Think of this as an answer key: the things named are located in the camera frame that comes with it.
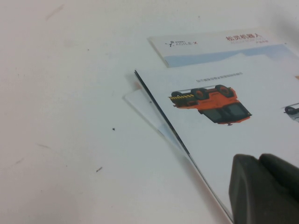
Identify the plain white paper sheet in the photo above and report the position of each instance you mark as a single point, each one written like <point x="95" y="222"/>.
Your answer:
<point x="144" y="105"/>

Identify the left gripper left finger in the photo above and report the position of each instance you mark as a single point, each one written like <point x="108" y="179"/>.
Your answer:
<point x="257" y="198"/>

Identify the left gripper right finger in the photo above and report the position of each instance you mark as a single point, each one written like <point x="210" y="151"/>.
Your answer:
<point x="285" y="177"/>

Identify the AgileX brochure with blue sky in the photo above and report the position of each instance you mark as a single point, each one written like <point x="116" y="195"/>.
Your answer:
<point x="210" y="53"/>

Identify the white Leador logistics brochure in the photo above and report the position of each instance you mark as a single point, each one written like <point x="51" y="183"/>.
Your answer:
<point x="210" y="140"/>

